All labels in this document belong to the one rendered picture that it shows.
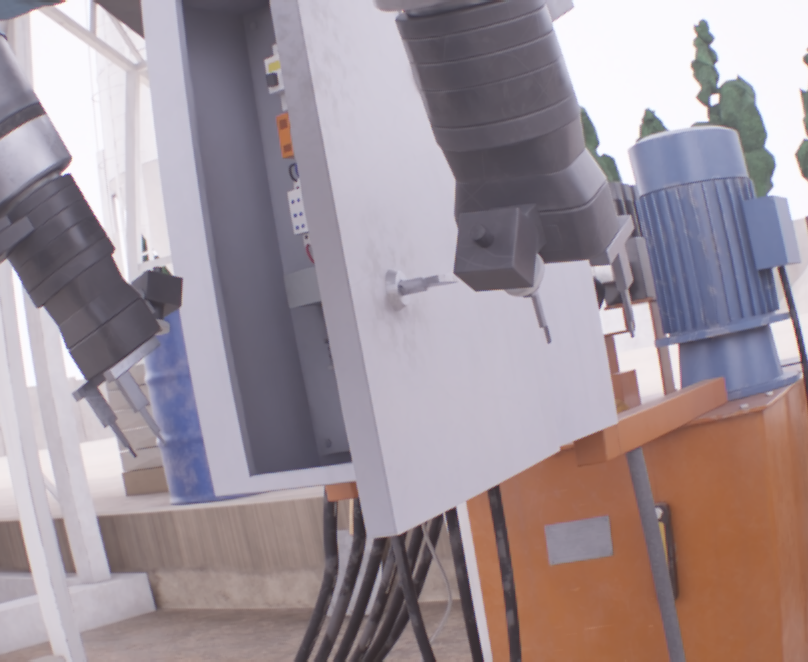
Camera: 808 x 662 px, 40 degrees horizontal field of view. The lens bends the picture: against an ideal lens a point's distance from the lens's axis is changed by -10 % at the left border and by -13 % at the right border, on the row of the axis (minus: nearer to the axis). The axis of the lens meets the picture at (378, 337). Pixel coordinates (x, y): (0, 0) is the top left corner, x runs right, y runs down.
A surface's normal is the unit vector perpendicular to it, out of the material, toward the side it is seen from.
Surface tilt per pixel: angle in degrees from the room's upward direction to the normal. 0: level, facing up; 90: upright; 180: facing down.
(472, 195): 111
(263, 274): 90
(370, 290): 90
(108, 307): 65
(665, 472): 90
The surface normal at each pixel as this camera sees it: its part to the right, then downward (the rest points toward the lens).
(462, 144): -0.60, 0.47
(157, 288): 0.59, -0.25
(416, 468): 0.91, -0.18
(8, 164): 0.22, 0.02
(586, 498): -0.49, 0.07
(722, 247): -0.04, -0.03
